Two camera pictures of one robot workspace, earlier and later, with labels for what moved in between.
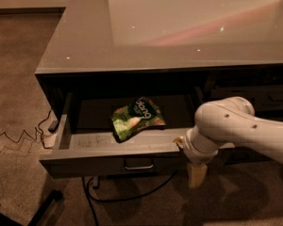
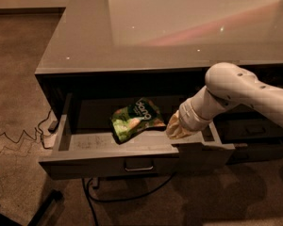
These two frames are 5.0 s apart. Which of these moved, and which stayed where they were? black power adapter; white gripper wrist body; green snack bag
Moved: white gripper wrist body
Stayed: green snack bag; black power adapter
